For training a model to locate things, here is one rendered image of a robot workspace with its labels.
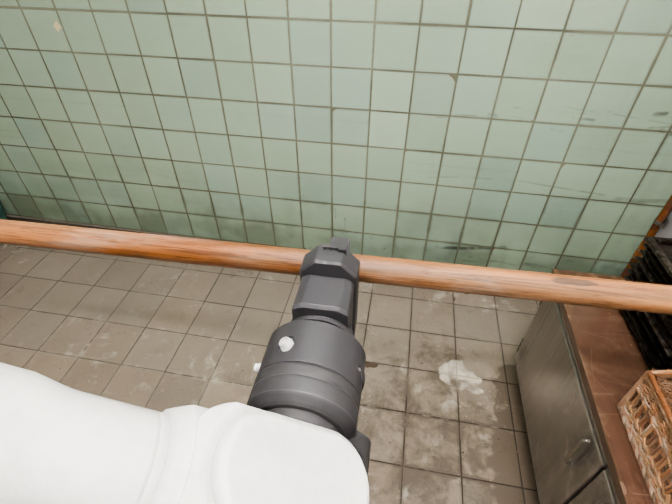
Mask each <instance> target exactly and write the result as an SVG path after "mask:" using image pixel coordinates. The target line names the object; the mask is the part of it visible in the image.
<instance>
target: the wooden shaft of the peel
mask: <svg viewBox="0 0 672 504"><path fill-rule="evenodd" d="M0 244H10V245H19V246H28V247H38V248H47V249H57V250H66V251H75V252H85V253H94V254H103V255H113V256H122V257H131V258H141V259H150V260H160V261H169V262H178V263H188V264H197V265H206V266H216V267H225V268H235V269H244V270H253V271H263V272H272V273H281V274H291V275H300V274H299V270H300V267H301V264H302V261H303V258H304V256H305V254H307V253H308V252H309V251H311V250H308V249H298V248H288V247H278V246H268V245H258V244H248V243H238V242H227V241H217V240H207V239H197V238H187V237H177V236H167V235H157V234H146V233H136V232H126V231H116V230H106V229H96V228H86V227H76V226H65V225H55V224H45V223H35V222H25V221H15V220H5V219H0ZM352 255H354V256H355V257H356V258H357V259H358V260H359V261H360V270H359V282H366V283H375V284H385V285H394V286H403V287H413V288H422V289H431V290H441V291H450V292H460V293H469V294H478V295H488V296H497V297H506V298H516V299H525V300H535V301H544V302H553V303H563V304H572V305H581V306H591V307H600V308H610V309H619V310H628V311H638V312H647V313H656V314H666V315H672V285H663V284H652V283H642V282H632V281H622V280H612V279H602V278H592V277H582V276H572V275H561V274H551V273H541V272H531V271H521V270H511V269H501V268H491V267H480V266H470V265H460V264H450V263H440V262H430V261H420V260H410V259H399V258H389V257H379V256H369V255H359V254H352Z"/></svg>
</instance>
